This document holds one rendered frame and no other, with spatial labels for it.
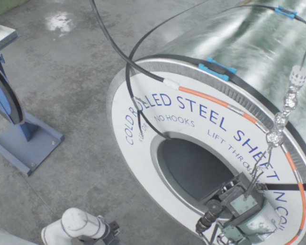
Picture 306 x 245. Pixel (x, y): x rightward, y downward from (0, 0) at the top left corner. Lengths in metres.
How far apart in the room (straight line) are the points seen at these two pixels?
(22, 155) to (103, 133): 0.76
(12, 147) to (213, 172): 1.79
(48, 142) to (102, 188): 0.68
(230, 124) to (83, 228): 0.61
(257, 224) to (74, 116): 2.11
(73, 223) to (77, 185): 1.28
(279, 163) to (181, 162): 0.75
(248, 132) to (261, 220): 0.31
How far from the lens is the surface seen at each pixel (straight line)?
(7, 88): 2.01
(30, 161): 2.54
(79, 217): 1.02
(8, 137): 2.82
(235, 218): 1.06
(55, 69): 3.41
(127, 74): 1.17
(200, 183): 1.63
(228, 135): 1.01
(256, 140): 0.96
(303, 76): 0.61
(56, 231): 1.09
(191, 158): 1.63
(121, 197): 2.18
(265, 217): 1.03
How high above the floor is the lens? 1.91
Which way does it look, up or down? 46 degrees down
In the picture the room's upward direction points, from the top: 1 degrees counter-clockwise
